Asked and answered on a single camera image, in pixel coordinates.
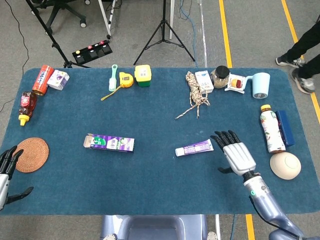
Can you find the mint handled scrub brush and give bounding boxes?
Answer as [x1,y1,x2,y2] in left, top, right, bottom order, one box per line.
[108,64,119,92]

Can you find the round woven coaster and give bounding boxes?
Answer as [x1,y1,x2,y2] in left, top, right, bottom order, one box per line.
[11,137,50,174]

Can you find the grey sneaker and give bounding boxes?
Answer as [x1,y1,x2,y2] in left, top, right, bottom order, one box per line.
[290,67,316,95]
[275,56,306,69]

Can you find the thin black floor cable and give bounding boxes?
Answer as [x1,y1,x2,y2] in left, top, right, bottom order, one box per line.
[0,0,30,112]

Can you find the person legs black trousers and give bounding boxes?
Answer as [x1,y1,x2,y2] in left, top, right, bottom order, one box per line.
[284,21,320,80]

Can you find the drink bottle yellow cap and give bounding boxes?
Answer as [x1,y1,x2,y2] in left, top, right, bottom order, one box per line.
[260,104,287,154]

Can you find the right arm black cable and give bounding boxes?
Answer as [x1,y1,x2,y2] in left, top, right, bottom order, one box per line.
[248,195,305,238]

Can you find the beige braided rope bundle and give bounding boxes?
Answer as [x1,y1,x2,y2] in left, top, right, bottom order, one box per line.
[174,71,211,120]

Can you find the beige bowl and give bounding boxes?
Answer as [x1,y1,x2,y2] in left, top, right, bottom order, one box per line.
[269,151,302,181]

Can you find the black foot pedal board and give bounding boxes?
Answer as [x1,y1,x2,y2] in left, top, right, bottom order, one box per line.
[72,39,113,64]

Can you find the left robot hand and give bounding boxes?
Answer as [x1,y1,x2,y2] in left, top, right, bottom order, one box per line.
[0,145,34,211]

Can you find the dark blue box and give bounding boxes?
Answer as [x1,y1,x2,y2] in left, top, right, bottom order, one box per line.
[275,110,296,148]

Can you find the small white purple carton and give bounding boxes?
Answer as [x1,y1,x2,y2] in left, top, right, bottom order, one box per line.
[46,69,70,91]

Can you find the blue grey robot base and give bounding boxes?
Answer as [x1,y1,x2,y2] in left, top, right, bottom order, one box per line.
[99,214,221,240]

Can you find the brown syrup bottle yellow cap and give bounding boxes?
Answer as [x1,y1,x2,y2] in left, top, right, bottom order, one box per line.
[18,91,38,127]

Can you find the purple toothpaste tube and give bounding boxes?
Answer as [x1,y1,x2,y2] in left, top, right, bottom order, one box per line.
[174,139,215,158]

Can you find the black office chair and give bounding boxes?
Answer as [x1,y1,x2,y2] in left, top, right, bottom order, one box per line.
[29,0,91,36]

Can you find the glass jar black lid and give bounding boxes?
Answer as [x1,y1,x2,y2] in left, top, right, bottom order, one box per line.
[210,65,231,90]

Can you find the blue table cloth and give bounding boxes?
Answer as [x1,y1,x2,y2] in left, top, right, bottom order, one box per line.
[0,67,320,216]

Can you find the yellow tape measure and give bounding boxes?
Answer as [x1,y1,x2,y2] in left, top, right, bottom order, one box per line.
[100,71,135,102]

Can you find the purple toothpaste box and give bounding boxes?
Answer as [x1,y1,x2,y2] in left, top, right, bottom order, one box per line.
[83,133,135,153]

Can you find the yellow green mini bin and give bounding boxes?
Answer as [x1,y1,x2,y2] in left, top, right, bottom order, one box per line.
[134,64,152,88]

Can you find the white frame leg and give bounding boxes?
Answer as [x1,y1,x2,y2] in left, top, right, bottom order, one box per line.
[97,0,118,40]

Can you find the white pole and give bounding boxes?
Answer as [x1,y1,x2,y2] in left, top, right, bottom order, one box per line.
[169,0,175,40]

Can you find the white blue carton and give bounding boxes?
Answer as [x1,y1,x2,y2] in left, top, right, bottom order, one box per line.
[194,70,215,95]

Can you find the light blue mug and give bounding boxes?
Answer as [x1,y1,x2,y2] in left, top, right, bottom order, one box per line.
[243,72,271,99]

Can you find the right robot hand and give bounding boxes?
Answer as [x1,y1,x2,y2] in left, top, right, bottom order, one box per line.
[210,129,258,178]

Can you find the black light stand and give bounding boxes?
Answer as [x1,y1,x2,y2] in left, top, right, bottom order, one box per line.
[24,0,91,69]

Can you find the white snack packet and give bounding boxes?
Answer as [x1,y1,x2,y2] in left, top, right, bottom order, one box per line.
[224,73,248,94]

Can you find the orange red can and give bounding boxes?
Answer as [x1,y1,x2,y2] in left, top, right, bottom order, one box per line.
[31,64,55,96]

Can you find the black tripod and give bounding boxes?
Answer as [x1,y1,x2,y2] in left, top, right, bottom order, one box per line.
[133,0,196,66]

